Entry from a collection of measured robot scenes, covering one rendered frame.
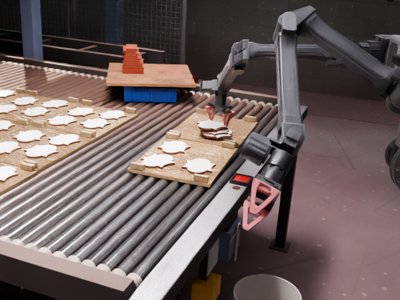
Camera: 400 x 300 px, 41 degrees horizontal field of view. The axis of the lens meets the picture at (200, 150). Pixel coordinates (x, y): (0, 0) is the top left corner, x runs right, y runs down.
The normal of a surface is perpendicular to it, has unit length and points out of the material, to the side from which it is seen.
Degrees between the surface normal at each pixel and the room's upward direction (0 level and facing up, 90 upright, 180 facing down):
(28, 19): 90
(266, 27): 90
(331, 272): 0
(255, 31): 90
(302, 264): 0
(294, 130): 38
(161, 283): 0
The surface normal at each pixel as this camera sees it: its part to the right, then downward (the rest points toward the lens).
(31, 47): -0.36, 0.32
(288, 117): 0.04, -0.50
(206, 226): 0.05, -0.93
